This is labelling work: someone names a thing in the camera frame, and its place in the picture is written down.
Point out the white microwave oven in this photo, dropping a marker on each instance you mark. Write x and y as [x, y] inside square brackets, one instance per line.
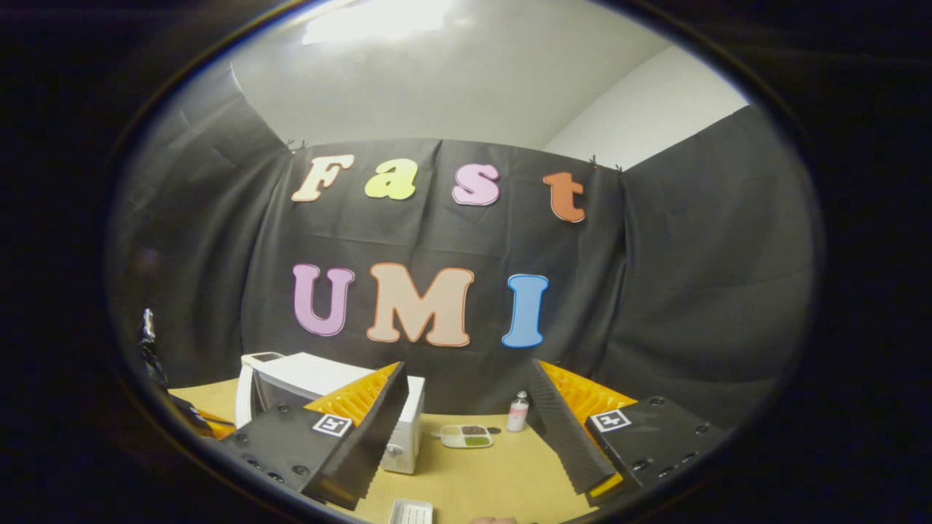
[320, 375]

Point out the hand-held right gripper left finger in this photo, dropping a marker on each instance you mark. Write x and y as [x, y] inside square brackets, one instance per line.
[378, 429]

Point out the white foam tray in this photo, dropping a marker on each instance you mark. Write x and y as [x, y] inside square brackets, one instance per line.
[411, 512]

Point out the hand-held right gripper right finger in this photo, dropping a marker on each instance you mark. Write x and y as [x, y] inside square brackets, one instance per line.
[561, 429]

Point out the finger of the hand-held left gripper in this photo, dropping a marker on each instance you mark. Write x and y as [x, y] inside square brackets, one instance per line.
[193, 416]

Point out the small pink label bottle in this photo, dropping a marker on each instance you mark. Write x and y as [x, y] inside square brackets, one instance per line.
[518, 415]

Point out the black backdrop cloth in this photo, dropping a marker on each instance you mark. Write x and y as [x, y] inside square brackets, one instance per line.
[692, 291]

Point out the sectioned dish with food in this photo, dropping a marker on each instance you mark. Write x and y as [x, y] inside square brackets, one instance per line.
[466, 437]

